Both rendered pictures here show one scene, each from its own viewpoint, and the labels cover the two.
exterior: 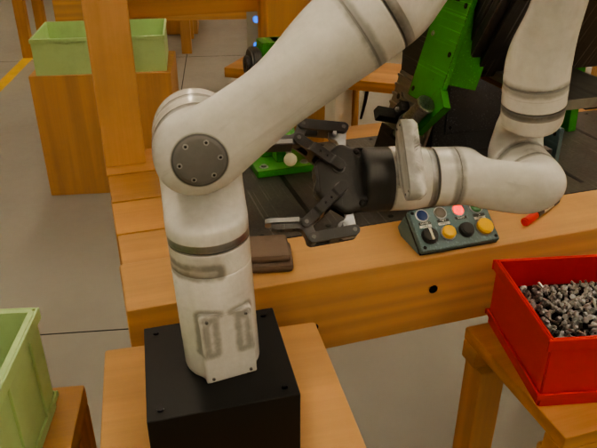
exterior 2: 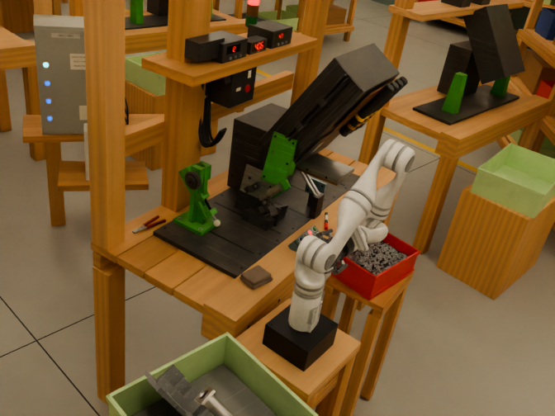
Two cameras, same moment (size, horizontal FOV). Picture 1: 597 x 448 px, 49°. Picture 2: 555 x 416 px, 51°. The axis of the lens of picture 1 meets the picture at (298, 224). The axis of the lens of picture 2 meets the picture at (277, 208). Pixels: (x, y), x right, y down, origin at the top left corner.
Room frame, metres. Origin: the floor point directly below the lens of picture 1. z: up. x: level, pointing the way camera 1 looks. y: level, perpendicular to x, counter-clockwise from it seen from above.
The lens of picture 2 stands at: (-0.30, 1.20, 2.22)
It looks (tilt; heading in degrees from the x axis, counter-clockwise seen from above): 31 degrees down; 316
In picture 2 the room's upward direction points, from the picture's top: 9 degrees clockwise
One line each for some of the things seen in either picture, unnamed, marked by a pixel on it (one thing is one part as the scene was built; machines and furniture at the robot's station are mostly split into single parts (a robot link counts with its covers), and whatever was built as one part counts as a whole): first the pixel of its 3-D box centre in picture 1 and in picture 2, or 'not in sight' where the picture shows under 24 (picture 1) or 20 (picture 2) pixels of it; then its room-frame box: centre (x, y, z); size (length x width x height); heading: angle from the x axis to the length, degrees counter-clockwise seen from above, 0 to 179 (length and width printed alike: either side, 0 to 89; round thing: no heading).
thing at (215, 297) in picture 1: (215, 297); (305, 302); (0.65, 0.10, 1.03); 0.09 x 0.09 x 0.17; 21
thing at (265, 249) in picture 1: (261, 253); (256, 276); (0.94, 0.06, 0.92); 0.10 x 0.08 x 0.03; 95
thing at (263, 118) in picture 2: (476, 67); (264, 150); (1.52, -0.41, 1.07); 0.30 x 0.18 x 0.34; 108
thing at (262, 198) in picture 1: (456, 166); (271, 202); (1.36, -0.35, 0.89); 1.10 x 0.42 x 0.02; 108
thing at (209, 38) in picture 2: not in sight; (205, 47); (1.48, -0.01, 1.60); 0.15 x 0.07 x 0.07; 108
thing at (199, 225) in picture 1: (201, 173); (312, 263); (0.65, 0.10, 1.19); 0.09 x 0.09 x 0.17; 11
